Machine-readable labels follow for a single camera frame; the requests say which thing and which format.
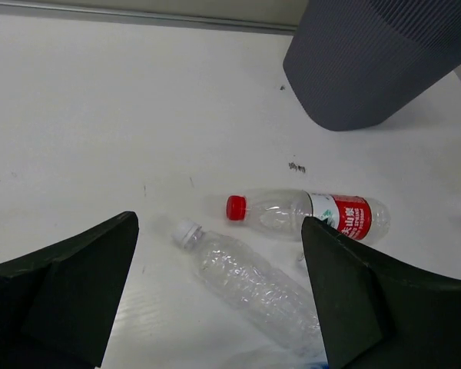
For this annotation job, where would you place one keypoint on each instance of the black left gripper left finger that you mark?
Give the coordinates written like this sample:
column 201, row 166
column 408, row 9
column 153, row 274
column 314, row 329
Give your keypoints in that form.
column 58, row 304

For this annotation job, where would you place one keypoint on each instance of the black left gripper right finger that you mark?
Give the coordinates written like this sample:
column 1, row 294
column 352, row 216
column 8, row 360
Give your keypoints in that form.
column 376, row 311

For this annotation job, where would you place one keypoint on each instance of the clear bottle white cap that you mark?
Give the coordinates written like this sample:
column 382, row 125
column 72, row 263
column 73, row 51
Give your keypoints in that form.
column 269, row 299

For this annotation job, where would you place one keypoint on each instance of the red label water bottle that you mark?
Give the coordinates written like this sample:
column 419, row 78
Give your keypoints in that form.
column 280, row 213

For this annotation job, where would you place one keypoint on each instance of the grey mesh waste bin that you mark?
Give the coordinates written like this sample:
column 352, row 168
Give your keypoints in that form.
column 353, row 64

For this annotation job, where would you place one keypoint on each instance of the aluminium frame rail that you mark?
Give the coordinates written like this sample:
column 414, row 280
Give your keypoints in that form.
column 70, row 12

